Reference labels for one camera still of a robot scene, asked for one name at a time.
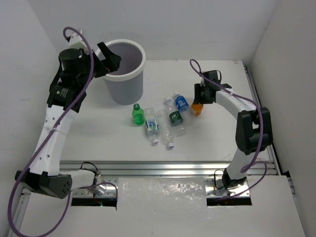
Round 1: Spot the clear bottle dark blue label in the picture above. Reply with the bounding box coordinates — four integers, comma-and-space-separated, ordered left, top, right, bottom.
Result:
173, 92, 190, 112

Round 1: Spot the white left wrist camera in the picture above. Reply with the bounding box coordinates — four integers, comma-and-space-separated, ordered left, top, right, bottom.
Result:
68, 32, 88, 53

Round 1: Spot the orange juice bottle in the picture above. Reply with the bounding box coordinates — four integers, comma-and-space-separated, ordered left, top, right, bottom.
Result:
191, 103, 203, 117

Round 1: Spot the white front cover panel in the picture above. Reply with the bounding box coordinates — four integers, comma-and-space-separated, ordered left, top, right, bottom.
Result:
118, 177, 206, 211

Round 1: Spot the clear bottle green white label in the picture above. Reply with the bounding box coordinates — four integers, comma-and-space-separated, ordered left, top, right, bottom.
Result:
144, 108, 160, 145

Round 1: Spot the aluminium left side rail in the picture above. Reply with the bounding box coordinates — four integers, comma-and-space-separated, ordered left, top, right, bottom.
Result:
13, 192, 31, 230

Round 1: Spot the aluminium front rail frame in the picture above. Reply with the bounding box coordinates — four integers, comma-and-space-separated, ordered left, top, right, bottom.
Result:
19, 160, 294, 205

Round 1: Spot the clear bottle dark green label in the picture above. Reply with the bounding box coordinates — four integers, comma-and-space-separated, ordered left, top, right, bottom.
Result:
164, 98, 193, 137

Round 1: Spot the green plastic bottle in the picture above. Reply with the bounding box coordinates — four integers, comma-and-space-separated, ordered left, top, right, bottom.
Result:
132, 103, 145, 126

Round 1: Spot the clear unlabelled bottle blue cap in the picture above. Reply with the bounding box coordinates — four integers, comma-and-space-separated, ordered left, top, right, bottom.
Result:
156, 110, 175, 150

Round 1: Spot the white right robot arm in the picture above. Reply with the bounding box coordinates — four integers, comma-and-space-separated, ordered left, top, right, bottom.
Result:
191, 70, 273, 190

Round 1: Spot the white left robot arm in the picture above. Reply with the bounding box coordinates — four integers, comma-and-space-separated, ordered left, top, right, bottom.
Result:
15, 42, 121, 199

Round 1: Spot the grey bin with white rim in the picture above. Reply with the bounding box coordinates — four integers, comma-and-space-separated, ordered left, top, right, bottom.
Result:
102, 39, 146, 105

